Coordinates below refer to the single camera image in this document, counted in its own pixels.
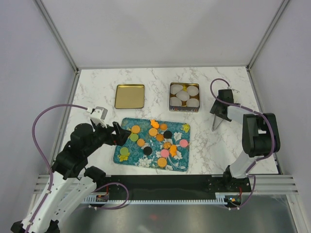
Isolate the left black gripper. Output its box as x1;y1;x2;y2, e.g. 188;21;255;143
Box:
85;120;131;156

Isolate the orange round cookie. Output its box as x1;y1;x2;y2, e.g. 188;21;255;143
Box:
137;138;145;147
160;123;168;131
131;125;140;134
149;128;158;137
157;157;167;167

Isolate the black round cookie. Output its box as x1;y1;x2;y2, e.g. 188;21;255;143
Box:
143;147;153;156
163;130;173;139

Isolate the orange flower cookie top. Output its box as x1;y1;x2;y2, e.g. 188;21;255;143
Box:
150;119;159;129

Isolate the orange flower cookie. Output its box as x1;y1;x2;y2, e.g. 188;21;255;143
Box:
150;119;159;129
169;145;177;157

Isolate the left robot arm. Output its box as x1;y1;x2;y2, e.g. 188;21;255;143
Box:
11;122;131;233

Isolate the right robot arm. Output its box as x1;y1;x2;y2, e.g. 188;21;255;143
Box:
210;89;280;192

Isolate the green round cookie upper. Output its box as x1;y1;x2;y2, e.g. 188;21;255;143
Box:
130;133;139;142

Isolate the green round cookie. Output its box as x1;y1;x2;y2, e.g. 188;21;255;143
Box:
130;133;139;142
120;147;129;156

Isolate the green round cookie lower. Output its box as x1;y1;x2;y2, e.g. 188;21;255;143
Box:
120;147;129;156

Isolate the white paper cup bottom right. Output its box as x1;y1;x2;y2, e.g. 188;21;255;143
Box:
186;98;200;108

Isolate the white paper cup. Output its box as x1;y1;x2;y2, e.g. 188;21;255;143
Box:
170;97;182;106
176;90;190;101
187;85;199;96
170;84;183;95
186;98;200;108

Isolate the gold tin lid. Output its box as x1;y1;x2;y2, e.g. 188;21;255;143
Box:
114;84;145;109

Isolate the white paper cup top right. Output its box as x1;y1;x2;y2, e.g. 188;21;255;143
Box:
187;85;199;96

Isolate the square cookie tin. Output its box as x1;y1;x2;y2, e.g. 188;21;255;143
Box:
169;83;200;113

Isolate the pink round cookie right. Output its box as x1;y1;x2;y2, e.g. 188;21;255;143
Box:
179;139;189;148

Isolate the pink round cookie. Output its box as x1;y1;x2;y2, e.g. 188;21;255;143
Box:
160;149;170;158
179;139;189;148

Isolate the white paper cup centre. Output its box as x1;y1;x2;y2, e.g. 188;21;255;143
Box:
176;90;190;101

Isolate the teal floral tray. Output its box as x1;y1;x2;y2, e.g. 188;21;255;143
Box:
113;117;190;172

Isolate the white paper cup bottom left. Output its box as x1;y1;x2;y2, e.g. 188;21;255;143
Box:
170;97;182;106

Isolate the orange round cookie mid right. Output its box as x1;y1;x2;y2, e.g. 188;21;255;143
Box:
163;142;171;150

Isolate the pink round cookie lower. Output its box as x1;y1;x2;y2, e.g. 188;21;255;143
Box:
160;149;170;158

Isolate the orange round cookie bottom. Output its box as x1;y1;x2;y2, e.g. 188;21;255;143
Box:
157;157;167;167

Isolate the white paper cup top left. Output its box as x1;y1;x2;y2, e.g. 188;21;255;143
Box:
170;84;183;95

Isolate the orange flower cookie lower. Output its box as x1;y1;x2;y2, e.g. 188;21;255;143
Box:
169;145;177;157

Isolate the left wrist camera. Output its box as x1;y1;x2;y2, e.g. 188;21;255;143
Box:
90;106;108;126

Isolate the black mounting base plate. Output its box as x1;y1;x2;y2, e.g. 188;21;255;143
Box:
98;175;251;200

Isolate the white cable duct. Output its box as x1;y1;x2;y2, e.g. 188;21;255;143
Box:
81;194;227;205

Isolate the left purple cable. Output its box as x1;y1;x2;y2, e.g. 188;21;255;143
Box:
23;103;92;233

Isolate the aluminium frame rail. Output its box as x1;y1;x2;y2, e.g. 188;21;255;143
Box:
33;174;298;195

